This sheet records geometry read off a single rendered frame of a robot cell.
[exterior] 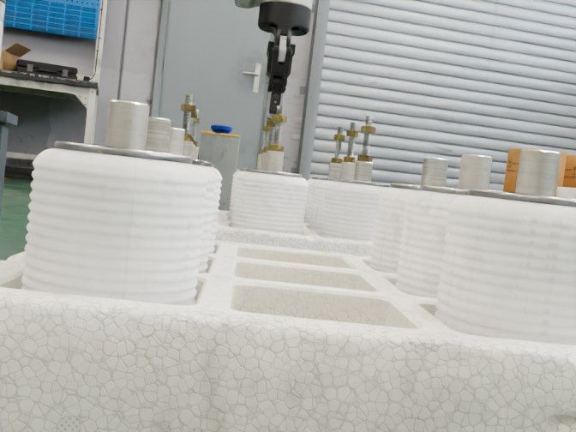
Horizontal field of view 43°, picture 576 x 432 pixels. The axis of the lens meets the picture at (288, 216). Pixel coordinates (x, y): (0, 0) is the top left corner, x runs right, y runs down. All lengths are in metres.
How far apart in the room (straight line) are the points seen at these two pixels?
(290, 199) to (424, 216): 0.41
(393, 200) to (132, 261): 0.31
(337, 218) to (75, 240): 0.59
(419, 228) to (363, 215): 0.41
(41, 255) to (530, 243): 0.25
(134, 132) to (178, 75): 5.82
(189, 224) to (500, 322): 0.17
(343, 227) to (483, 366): 0.58
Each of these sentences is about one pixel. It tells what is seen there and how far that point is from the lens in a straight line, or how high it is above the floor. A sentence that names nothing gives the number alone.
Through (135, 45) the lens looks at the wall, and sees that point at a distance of 6.25.
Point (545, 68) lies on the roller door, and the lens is 7.32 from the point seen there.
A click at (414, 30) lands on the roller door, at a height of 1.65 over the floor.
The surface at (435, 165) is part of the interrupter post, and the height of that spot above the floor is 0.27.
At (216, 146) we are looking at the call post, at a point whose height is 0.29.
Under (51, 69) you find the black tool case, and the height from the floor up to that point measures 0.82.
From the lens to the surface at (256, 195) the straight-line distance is 0.92.
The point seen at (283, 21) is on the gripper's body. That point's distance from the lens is 1.06.
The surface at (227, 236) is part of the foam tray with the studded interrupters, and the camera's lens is 0.89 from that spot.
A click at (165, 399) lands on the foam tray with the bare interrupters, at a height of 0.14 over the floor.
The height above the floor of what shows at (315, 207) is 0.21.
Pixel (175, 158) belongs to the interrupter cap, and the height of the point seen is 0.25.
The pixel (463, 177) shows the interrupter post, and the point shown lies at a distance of 0.55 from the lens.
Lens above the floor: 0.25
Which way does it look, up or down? 3 degrees down
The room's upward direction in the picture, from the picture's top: 6 degrees clockwise
